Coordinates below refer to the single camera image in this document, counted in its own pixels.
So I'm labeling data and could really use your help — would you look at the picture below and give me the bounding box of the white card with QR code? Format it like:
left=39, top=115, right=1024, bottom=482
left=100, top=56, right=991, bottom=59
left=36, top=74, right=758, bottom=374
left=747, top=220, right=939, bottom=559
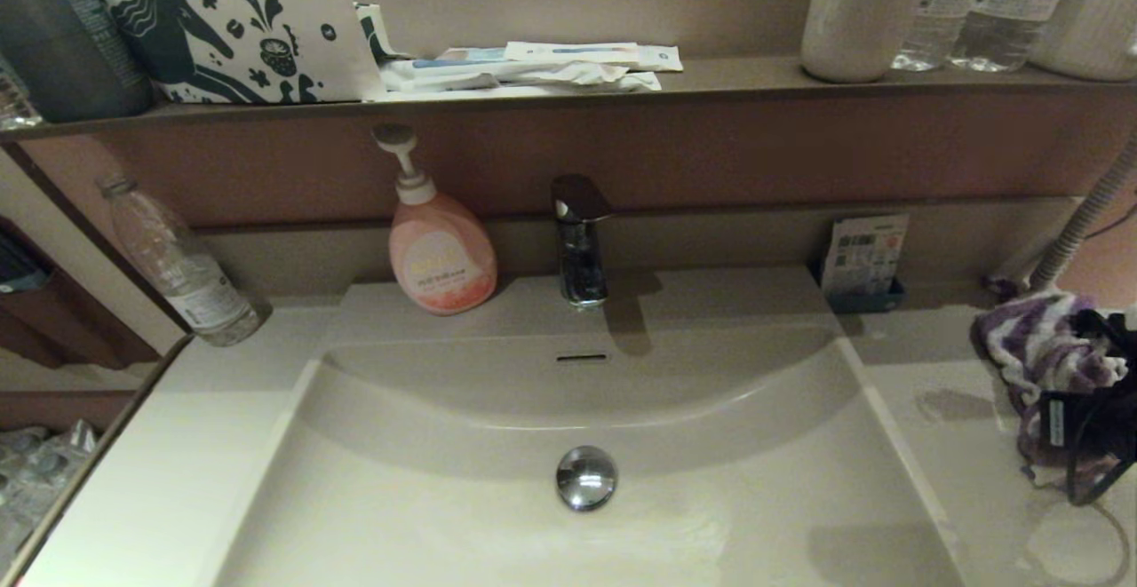
left=820, top=214, right=910, bottom=296

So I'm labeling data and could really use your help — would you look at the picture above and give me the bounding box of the clear plastic water bottle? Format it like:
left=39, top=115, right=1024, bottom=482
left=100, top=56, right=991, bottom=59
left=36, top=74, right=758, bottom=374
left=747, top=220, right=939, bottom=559
left=891, top=0, right=978, bottom=72
left=95, top=173, right=265, bottom=347
left=949, top=0, right=1085, bottom=73

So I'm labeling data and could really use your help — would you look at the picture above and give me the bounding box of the dark grey canister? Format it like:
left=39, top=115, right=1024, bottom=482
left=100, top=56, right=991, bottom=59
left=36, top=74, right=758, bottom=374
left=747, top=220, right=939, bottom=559
left=0, top=0, right=154, bottom=123

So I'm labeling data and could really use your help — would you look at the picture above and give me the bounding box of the pink soap pump bottle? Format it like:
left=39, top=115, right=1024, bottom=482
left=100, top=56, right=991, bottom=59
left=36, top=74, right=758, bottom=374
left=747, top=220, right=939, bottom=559
left=371, top=123, right=498, bottom=316

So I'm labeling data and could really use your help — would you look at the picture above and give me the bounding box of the dark blue small tray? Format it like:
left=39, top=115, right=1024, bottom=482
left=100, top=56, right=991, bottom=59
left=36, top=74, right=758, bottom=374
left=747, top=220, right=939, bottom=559
left=813, top=263, right=907, bottom=314

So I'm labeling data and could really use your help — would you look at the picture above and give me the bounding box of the teal printed sachet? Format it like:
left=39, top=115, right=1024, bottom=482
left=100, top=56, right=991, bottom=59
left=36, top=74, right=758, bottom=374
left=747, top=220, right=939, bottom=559
left=410, top=48, right=507, bottom=69

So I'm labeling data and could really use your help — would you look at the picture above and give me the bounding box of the white ribbed kettle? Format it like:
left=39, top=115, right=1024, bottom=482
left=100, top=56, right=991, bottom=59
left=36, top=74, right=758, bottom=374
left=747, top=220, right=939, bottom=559
left=1028, top=0, right=1137, bottom=82

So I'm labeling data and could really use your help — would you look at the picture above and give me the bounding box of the crumpled white plastic wrapper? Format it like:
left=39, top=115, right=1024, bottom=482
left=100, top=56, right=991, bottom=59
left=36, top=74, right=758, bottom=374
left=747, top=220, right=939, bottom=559
left=380, top=59, right=663, bottom=99

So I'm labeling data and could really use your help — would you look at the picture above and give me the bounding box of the white cylindrical cup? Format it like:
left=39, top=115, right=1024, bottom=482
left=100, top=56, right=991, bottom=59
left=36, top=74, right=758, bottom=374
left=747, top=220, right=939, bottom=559
left=799, top=0, right=934, bottom=83

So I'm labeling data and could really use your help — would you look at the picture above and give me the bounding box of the clear crumpled plastic bag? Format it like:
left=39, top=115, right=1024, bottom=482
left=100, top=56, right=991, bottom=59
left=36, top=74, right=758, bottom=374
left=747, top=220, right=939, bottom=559
left=0, top=420, right=97, bottom=570

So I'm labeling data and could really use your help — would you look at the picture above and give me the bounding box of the grey corrugated hose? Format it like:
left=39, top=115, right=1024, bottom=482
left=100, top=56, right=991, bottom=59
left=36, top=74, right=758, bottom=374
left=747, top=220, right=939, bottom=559
left=1030, top=134, right=1137, bottom=293

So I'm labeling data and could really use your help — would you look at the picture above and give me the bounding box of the dark grey ribbed object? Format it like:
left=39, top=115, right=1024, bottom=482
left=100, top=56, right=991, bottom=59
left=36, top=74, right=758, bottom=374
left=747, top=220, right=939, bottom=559
left=0, top=234, right=49, bottom=295

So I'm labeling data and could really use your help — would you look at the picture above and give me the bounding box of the clear jar with sachets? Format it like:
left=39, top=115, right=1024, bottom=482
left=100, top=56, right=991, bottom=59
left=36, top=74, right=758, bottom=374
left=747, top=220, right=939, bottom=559
left=0, top=59, right=43, bottom=131

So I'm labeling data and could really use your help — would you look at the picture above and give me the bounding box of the chrome lever faucet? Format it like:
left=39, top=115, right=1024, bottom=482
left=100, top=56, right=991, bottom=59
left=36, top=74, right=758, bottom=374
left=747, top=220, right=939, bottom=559
left=549, top=173, right=614, bottom=310

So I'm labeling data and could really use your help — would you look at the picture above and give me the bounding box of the thin grey cord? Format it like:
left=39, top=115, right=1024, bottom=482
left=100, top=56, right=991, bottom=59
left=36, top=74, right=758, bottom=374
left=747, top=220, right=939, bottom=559
left=1088, top=203, right=1137, bottom=240

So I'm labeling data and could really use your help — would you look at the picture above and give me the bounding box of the white ceramic sink basin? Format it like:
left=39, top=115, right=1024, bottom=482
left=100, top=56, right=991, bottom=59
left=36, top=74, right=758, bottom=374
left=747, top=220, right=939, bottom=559
left=200, top=266, right=982, bottom=587

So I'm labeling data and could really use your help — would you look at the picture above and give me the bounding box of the chrome drain stopper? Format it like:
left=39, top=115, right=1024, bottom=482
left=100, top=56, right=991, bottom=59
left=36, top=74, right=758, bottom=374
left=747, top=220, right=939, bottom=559
left=555, top=445, right=618, bottom=512

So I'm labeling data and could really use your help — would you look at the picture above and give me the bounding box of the white toothbrush packet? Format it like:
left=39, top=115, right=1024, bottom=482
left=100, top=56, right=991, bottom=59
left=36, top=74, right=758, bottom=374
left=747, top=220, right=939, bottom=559
left=503, top=41, right=683, bottom=73

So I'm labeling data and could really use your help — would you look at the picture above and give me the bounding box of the brown wall shelf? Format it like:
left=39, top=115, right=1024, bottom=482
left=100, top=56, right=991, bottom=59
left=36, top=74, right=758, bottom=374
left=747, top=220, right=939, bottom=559
left=0, top=56, right=1137, bottom=144

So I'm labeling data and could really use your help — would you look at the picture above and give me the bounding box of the white box with horse print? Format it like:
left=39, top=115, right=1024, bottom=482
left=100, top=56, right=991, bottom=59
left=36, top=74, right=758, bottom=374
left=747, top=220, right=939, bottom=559
left=78, top=0, right=386, bottom=105

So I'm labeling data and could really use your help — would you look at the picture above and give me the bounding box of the purple white striped towel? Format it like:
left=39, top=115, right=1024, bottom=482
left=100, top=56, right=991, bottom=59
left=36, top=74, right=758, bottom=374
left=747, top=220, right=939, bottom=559
left=971, top=292, right=1129, bottom=468

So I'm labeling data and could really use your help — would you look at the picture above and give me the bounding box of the blue white folded packet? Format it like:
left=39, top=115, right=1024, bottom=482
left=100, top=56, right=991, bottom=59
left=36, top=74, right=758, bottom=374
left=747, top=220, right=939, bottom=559
left=354, top=3, right=413, bottom=67

